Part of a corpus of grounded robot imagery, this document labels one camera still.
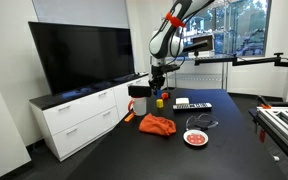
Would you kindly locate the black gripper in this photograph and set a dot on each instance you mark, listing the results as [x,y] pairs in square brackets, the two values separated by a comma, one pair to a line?
[158,75]

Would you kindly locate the blue block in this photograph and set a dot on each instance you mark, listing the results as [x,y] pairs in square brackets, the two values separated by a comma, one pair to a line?
[158,94]

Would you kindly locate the orange arch block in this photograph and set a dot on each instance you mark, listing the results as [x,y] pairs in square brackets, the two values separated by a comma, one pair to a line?
[165,96]

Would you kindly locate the yellow block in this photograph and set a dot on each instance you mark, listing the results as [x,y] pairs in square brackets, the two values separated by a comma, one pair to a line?
[159,103]

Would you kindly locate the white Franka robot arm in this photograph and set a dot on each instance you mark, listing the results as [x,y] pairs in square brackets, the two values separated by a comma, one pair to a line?
[159,43]

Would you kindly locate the white plate red pattern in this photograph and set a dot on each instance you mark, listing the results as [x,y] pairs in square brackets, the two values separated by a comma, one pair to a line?
[195,138]

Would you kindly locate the black box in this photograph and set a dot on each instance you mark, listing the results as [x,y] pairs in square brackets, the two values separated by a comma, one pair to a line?
[139,91]

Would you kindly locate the white mug red inside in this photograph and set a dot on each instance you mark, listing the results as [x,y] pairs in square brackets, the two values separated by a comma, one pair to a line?
[139,106]

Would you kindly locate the white square pad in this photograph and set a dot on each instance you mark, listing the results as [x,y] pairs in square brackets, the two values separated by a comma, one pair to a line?
[182,100]

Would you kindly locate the orange cloth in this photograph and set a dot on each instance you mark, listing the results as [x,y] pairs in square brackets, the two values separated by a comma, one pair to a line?
[157,125]

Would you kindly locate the silver remote control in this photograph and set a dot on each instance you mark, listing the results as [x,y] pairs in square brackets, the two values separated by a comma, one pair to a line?
[192,106]

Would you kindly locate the orange marker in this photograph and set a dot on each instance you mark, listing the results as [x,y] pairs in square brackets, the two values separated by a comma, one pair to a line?
[129,117]

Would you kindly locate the clear safety glasses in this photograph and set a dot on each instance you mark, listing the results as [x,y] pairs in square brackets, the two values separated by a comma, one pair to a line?
[200,123]

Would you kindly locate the black flat screen TV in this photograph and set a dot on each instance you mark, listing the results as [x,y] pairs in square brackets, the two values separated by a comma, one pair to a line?
[84,56]

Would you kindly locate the white drawer cabinet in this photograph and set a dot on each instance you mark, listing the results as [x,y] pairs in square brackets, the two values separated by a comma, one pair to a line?
[80,113]

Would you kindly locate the window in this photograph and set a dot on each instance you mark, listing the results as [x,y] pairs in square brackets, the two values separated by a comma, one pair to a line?
[244,26]

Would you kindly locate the red tag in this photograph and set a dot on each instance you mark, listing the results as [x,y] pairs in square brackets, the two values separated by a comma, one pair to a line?
[262,136]

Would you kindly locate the small white cap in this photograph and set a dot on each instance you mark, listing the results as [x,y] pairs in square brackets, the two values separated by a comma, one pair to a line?
[276,158]

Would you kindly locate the white partition panel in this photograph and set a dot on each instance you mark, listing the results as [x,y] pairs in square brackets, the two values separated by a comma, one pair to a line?
[0,133]

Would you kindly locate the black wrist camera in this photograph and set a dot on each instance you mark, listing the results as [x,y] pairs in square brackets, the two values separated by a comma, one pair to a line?
[170,68]

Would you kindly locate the black stereo camera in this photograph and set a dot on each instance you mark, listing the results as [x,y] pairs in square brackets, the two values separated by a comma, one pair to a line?
[197,45]

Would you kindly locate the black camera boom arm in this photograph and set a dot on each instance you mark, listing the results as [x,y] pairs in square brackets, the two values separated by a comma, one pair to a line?
[250,60]

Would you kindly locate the aluminium frame rail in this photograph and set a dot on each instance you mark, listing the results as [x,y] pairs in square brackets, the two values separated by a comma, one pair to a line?
[280,123]

